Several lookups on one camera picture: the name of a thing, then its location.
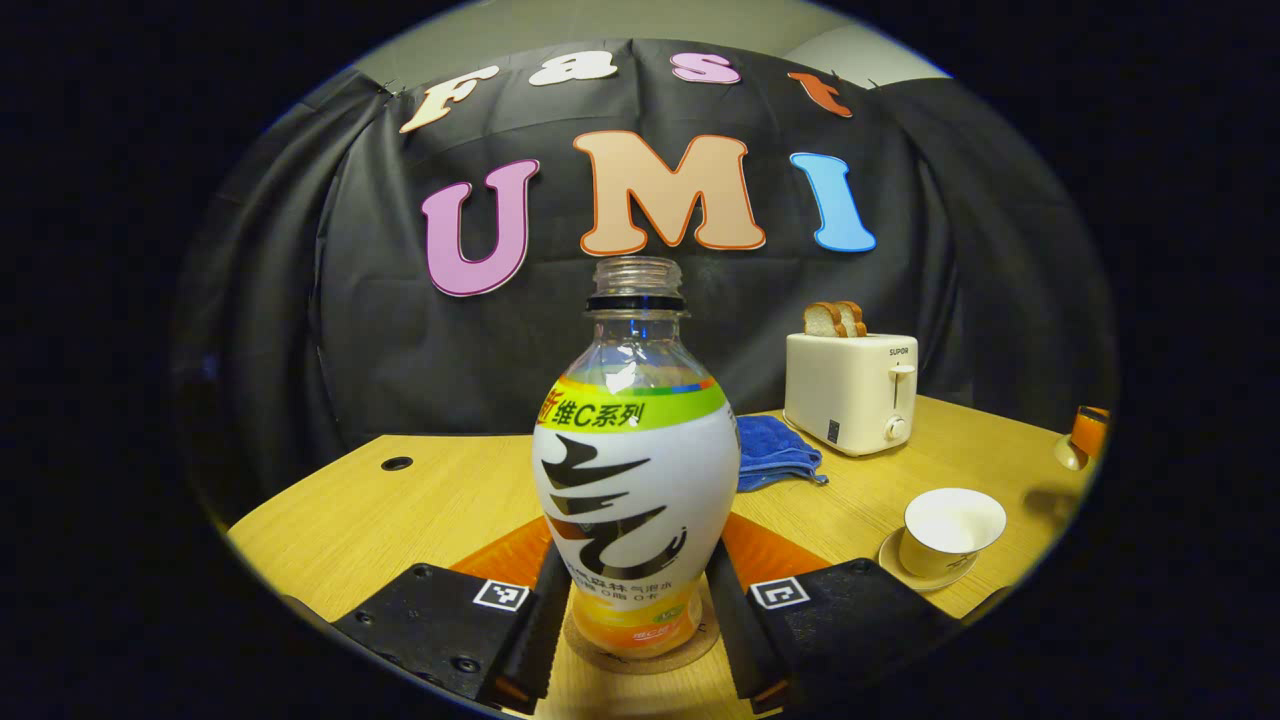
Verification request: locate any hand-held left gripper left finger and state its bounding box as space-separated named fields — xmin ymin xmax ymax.
xmin=330 ymin=515 xmax=573 ymax=715

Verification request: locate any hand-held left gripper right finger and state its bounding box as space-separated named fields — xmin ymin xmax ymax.
xmin=703 ymin=512 xmax=963 ymax=715

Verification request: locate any cream teacup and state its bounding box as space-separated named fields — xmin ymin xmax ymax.
xmin=898 ymin=487 xmax=1008 ymax=579

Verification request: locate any white label water bottle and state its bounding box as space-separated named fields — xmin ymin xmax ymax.
xmin=530 ymin=255 xmax=743 ymax=659

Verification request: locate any cream saucer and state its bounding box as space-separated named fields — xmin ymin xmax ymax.
xmin=878 ymin=527 xmax=981 ymax=593

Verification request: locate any blue towel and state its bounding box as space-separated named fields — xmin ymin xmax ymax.
xmin=735 ymin=414 xmax=829 ymax=493

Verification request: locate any cream toaster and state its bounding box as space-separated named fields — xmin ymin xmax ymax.
xmin=783 ymin=332 xmax=919 ymax=458

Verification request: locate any black backdrop cloth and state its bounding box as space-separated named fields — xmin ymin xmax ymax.
xmin=170 ymin=38 xmax=1119 ymax=521

